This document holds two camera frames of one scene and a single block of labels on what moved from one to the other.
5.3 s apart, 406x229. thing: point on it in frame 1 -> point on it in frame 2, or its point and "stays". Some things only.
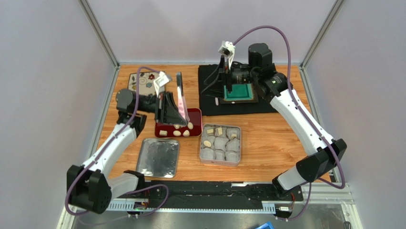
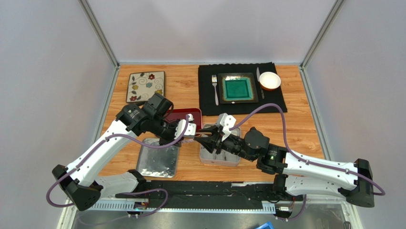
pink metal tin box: [220, 144] stays
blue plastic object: [268, 225] stays
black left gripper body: [147, 104] -> [166, 131]
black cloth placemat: [209, 105] stays
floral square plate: [147, 86] stays
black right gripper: [228, 78] -> [217, 141]
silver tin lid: [158, 157] stays
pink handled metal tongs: [183, 105] -> [189, 142]
